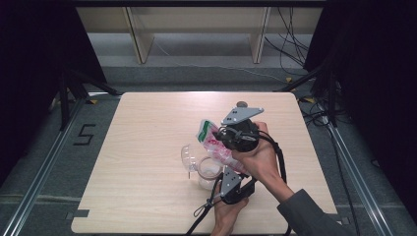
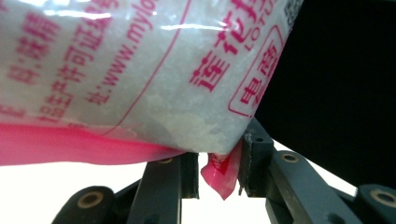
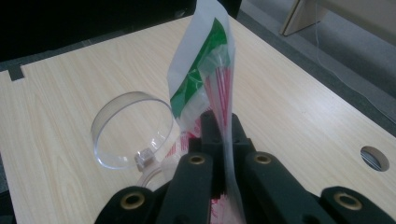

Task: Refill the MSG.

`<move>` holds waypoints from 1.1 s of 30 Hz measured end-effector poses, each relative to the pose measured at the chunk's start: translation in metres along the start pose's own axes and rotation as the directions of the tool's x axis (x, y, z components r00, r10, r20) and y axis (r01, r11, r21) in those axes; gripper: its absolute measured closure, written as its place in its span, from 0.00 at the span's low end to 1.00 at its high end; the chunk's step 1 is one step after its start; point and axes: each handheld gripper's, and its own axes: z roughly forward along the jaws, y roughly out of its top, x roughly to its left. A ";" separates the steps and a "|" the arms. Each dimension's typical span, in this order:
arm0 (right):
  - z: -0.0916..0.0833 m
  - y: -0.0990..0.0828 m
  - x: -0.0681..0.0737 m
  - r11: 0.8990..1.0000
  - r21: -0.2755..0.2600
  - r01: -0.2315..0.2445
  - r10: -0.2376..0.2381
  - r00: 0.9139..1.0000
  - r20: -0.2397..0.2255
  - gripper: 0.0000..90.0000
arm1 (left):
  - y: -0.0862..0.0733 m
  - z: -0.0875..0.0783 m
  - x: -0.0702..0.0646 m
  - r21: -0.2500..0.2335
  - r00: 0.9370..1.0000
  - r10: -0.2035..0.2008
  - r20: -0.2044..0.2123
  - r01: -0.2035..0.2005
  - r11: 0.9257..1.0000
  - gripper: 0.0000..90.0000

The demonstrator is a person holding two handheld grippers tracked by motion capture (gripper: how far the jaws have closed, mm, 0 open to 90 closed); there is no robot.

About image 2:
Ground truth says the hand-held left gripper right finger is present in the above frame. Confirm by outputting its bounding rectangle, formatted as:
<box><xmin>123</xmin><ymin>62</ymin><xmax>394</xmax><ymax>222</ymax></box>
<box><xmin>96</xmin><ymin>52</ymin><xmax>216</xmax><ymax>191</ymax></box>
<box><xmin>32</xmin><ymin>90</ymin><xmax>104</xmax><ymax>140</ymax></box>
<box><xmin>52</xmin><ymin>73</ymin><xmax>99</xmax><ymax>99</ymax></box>
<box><xmin>237</xmin><ymin>117</ymin><xmax>365</xmax><ymax>224</ymax></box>

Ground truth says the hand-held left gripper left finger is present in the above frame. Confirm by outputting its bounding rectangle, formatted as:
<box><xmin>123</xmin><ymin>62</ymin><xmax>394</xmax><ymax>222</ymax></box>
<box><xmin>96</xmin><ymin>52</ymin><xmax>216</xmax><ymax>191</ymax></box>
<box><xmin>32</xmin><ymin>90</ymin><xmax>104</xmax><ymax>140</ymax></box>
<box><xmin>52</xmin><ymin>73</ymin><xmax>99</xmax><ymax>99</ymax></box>
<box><xmin>126</xmin><ymin>151</ymin><xmax>200</xmax><ymax>224</ymax></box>

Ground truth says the pink and white plastic bag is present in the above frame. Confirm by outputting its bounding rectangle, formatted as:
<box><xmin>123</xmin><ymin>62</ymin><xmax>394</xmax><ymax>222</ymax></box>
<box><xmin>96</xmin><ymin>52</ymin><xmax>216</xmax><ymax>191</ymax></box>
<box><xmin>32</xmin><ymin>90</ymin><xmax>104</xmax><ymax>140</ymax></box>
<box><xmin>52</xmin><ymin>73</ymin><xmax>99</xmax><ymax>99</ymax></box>
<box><xmin>0</xmin><ymin>0</ymin><xmax>304</xmax><ymax>201</ymax></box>

